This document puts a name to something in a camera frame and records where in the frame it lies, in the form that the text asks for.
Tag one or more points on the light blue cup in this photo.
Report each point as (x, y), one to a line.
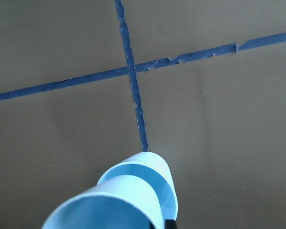
(152, 168)
(122, 202)

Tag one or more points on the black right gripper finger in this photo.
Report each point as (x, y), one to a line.
(170, 222)

